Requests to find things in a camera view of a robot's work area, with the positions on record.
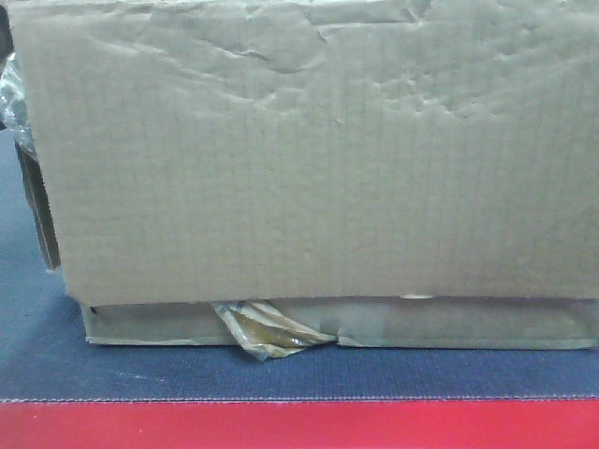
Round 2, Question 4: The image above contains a blue and red shelf board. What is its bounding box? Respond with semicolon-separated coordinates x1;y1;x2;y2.
1;134;598;448

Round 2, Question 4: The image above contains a crumpled clear packing tape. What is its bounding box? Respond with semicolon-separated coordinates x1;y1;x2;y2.
212;300;338;361

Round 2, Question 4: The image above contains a large brown cardboard box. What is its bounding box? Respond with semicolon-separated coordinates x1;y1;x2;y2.
1;1;598;350

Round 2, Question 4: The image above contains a crinkled clear plastic wrap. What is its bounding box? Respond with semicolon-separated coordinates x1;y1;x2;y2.
1;52;37;160

